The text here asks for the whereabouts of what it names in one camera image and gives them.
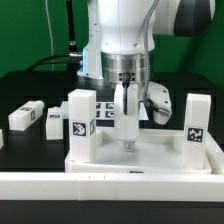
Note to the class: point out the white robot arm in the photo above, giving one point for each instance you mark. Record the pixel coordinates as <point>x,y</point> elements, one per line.
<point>120,47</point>

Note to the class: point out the white desk tabletop tray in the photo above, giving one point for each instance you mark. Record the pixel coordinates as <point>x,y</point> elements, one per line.
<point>156,152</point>

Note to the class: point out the white part at left edge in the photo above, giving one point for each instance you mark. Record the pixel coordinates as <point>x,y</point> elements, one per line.
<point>1,139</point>

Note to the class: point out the white L-shaped obstacle wall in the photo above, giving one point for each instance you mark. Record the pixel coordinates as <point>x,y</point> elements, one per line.
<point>112,187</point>

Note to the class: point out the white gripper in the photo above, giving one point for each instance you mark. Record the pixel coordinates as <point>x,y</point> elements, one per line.
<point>126,115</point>

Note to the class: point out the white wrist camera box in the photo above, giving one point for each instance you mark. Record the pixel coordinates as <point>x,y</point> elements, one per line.
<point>158,96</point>

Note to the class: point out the white marker base plate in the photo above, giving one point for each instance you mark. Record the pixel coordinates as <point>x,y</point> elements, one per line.
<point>104,111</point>

